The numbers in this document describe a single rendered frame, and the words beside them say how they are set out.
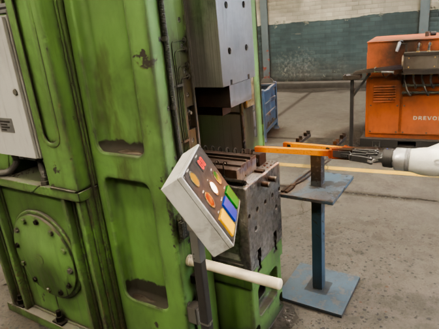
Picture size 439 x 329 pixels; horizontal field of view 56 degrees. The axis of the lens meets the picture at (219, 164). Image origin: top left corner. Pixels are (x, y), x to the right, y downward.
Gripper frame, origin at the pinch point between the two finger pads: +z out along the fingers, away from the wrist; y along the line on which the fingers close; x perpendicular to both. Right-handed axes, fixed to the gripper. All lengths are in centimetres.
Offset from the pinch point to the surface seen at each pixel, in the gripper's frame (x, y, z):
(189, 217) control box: 0, -73, 26
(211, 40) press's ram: 48, -17, 48
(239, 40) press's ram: 47, -1, 45
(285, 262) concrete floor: -107, 65, 54
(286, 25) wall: 31, 732, 325
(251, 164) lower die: -11.0, 3.0, 43.9
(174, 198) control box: 6, -75, 30
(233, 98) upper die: 23, -10, 44
